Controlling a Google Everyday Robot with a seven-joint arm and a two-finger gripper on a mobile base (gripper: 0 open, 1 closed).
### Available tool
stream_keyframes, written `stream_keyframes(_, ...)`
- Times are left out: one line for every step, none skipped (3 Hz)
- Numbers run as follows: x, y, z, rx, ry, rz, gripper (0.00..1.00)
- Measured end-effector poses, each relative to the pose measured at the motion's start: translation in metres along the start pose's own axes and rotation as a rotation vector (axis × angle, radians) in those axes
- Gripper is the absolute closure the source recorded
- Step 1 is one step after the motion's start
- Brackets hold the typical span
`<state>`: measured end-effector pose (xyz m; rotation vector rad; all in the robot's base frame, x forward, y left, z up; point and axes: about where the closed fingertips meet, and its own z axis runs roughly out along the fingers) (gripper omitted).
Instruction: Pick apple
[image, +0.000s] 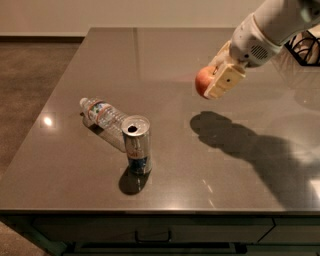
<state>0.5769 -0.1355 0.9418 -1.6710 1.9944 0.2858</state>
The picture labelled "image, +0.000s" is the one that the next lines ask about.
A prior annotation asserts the clear plastic water bottle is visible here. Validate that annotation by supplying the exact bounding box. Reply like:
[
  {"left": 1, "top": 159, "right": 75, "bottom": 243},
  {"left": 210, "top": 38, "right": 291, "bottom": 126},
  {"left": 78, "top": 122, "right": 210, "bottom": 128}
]
[{"left": 79, "top": 98, "right": 128, "bottom": 152}]

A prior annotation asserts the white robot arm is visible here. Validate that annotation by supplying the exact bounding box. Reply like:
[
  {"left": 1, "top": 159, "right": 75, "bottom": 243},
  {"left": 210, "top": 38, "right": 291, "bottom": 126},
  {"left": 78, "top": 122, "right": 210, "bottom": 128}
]
[{"left": 195, "top": 0, "right": 320, "bottom": 99}]

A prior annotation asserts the dark drawer front with handle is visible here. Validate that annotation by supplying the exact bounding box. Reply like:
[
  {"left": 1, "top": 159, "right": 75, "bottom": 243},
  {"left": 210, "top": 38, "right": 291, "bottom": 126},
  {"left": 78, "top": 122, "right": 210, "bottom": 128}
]
[{"left": 33, "top": 216, "right": 273, "bottom": 243}]

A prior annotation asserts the silver blue drink can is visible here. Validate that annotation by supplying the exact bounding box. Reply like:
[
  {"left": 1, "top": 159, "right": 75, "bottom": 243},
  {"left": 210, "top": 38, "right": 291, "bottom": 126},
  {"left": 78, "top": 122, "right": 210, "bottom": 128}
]
[{"left": 121, "top": 115, "right": 152, "bottom": 175}]

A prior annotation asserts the black wire basket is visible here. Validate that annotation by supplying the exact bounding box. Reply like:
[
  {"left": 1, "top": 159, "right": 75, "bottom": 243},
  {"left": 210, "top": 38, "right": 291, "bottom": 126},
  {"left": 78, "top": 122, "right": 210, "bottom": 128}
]
[{"left": 285, "top": 31, "right": 320, "bottom": 67}]

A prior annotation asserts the red apple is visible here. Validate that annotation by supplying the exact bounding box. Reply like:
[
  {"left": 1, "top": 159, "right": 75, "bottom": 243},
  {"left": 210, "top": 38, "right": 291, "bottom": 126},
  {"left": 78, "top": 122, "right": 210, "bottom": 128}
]
[{"left": 195, "top": 66, "right": 216, "bottom": 97}]

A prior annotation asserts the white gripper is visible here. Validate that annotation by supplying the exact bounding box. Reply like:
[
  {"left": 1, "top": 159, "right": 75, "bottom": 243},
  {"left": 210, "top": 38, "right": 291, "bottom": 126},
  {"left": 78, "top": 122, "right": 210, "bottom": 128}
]
[{"left": 203, "top": 14, "right": 282, "bottom": 99}]

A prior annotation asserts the dark right drawer front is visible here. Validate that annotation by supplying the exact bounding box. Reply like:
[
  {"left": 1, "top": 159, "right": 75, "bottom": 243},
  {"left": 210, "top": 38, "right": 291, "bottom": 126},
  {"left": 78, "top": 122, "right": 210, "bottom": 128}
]
[{"left": 259, "top": 217, "right": 320, "bottom": 244}]

